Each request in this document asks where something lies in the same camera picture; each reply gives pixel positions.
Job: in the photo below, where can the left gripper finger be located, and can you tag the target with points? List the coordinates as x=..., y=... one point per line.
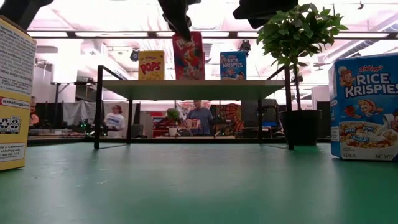
x=180, y=18

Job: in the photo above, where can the red Froot Loops cereal box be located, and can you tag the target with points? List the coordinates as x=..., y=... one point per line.
x=188, y=62

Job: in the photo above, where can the yellow Corn Pops cereal box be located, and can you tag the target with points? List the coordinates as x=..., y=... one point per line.
x=15, y=124
x=151, y=65

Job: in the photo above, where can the blue Rice Krispies cereal box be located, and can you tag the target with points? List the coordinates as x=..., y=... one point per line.
x=232, y=66
x=363, y=109

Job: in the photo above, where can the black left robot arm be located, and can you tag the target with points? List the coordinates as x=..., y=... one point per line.
x=21, y=11

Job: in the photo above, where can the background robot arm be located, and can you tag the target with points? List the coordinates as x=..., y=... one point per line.
x=87, y=129

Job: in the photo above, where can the wooden shelf with black legs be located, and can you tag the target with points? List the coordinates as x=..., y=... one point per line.
x=199, y=90

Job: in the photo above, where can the long overhead light bar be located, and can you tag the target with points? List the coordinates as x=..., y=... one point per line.
x=152, y=34

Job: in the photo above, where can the black hanging ceiling lamp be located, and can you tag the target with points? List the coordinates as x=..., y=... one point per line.
x=135, y=55
x=245, y=46

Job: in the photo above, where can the green plant in black pot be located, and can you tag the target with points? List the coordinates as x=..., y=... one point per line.
x=295, y=37

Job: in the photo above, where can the small background potted plant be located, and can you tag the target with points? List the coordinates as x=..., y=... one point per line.
x=173, y=115

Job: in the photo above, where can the person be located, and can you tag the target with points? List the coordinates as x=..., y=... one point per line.
x=202, y=118
x=33, y=118
x=115, y=121

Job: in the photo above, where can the black equipment rack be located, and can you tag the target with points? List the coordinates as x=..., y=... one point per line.
x=248, y=115

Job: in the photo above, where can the red background rack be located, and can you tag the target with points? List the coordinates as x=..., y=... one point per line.
x=160, y=124

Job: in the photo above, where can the orange web patterned panel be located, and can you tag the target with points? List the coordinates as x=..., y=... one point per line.
x=236, y=119

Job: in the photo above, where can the green table mat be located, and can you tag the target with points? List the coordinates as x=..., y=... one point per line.
x=199, y=193

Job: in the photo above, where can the black table frame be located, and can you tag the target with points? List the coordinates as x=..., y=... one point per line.
x=217, y=140

